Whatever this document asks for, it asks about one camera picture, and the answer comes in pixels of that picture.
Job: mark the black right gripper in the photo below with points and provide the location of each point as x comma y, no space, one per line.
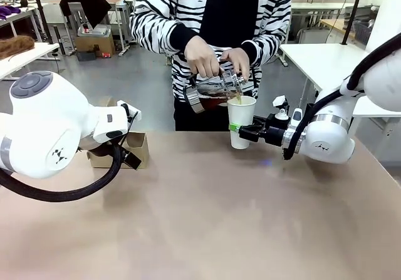
274,134

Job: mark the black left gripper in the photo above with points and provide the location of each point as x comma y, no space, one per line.
103,150

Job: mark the brown cardboard cup carrier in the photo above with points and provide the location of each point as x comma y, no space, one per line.
138,147

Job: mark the tall white paper cup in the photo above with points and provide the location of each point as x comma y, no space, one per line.
241,117

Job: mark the glass french press pitcher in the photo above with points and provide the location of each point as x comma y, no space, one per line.
213,95

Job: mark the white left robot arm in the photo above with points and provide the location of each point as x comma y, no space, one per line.
47,129

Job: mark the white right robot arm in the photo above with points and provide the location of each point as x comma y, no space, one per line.
329,142

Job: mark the person's right forearm zebra sleeve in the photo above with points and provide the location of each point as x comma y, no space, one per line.
156,31

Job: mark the person's left forearm zebra sleeve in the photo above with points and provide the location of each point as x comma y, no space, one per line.
269,42

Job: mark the person's left hand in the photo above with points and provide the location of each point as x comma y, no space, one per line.
239,60

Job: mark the person's right hand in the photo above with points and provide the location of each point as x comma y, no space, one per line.
202,56

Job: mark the large white side table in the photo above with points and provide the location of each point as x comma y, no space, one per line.
313,60

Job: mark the small black box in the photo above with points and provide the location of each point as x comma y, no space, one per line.
85,56

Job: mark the brown cardboard box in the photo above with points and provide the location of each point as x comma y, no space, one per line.
94,43

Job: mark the person's zebra hoodie torso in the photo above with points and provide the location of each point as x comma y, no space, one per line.
228,7

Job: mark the wooden table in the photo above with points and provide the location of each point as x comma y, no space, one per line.
335,24

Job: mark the white background table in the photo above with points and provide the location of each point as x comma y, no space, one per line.
313,7

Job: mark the grey plastic bin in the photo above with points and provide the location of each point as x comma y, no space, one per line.
97,30

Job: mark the grey mesh basket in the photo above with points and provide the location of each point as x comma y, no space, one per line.
365,29

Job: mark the black stand pole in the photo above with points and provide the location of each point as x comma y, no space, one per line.
352,13

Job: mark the brown furry item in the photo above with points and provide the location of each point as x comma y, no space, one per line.
15,46

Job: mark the black hanging cloth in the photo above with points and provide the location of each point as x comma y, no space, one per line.
91,1

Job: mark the black tripod pole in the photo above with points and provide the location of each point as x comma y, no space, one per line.
40,7

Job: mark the purple cloth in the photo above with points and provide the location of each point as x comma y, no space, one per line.
9,10

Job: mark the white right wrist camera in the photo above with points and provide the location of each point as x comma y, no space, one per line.
296,117

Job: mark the white metal rack frame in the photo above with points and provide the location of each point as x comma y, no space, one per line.
123,26

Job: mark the short black post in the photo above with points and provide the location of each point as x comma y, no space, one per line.
59,40

